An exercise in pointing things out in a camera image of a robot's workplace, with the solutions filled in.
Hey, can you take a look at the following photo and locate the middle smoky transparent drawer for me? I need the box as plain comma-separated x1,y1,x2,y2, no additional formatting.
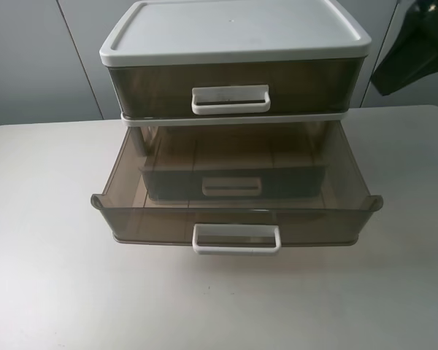
91,121,383,255

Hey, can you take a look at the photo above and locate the white plastic drawer cabinet frame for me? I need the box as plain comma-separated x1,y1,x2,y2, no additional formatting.
99,0,372,157

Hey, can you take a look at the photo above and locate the smoky transparent drawer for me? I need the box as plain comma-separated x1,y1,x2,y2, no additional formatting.
109,58,362,120
91,121,383,255
142,166,326,201

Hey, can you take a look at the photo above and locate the upper smoky transparent drawer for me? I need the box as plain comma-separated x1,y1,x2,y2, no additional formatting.
109,58,362,120

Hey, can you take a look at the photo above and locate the lower smoky transparent drawer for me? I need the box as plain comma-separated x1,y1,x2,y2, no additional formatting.
142,166,326,201

